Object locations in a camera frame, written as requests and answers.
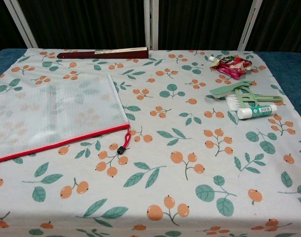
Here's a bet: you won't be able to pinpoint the white mesh zipper pouch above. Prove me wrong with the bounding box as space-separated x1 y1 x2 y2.
0 74 131 165

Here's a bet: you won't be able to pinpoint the fruit print tablecloth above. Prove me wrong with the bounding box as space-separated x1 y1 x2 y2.
0 48 301 237

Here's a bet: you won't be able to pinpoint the green brush white bristles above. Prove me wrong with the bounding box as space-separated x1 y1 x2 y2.
209 80 254 111

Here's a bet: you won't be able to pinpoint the dark red folded fan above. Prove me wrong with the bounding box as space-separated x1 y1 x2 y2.
56 46 150 60

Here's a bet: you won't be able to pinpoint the red snack pouch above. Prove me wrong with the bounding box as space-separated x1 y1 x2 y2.
209 55 254 80

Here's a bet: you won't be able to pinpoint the white green glue stick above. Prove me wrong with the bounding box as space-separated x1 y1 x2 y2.
237 103 277 120

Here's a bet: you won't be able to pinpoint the black curtain panel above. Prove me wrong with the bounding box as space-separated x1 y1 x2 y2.
248 0 301 54
0 0 30 56
157 0 254 51
18 0 148 50

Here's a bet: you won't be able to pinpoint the white frame post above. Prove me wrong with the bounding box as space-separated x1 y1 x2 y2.
143 0 160 50
3 0 39 49
238 0 263 51

